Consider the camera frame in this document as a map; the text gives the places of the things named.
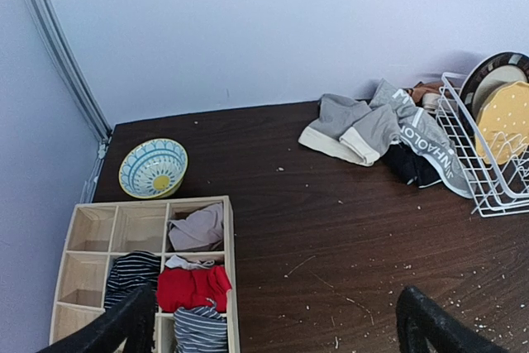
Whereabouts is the pink beige rolled underwear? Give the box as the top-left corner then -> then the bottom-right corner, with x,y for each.
168,203 -> 224,251

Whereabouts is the brown cloth item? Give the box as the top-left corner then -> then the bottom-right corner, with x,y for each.
404,82 -> 443,115

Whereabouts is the yellow scalloped plate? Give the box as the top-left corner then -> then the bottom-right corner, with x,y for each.
475,81 -> 529,165

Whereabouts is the grey underwear white waistband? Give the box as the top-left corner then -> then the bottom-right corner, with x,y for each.
298,93 -> 400,167

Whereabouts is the grey striped rolled underwear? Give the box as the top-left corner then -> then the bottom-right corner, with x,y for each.
174,307 -> 228,353

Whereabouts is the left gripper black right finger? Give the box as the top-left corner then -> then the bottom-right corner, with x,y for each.
396,285 -> 506,352

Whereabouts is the blue yellow patterned bowl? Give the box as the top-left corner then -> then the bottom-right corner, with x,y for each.
118,138 -> 188,200

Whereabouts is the black rimmed plate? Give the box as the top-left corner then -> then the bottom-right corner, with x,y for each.
460,51 -> 528,121

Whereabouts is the black underwear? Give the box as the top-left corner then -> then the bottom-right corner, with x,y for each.
381,143 -> 442,188

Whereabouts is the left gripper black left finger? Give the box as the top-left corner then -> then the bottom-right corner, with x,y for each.
43,283 -> 156,353

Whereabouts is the left aluminium corner post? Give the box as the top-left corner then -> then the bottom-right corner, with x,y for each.
7,0 -> 112,143

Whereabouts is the red rolled underwear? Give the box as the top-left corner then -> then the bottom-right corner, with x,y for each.
156,265 -> 232,312

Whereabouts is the wooden compartment organizer box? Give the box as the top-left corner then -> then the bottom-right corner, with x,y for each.
49,196 -> 241,352

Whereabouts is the white wire dish rack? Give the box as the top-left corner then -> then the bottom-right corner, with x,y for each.
436,72 -> 528,217

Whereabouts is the dark striped rolled underwear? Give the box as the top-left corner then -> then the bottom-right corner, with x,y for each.
103,250 -> 161,310

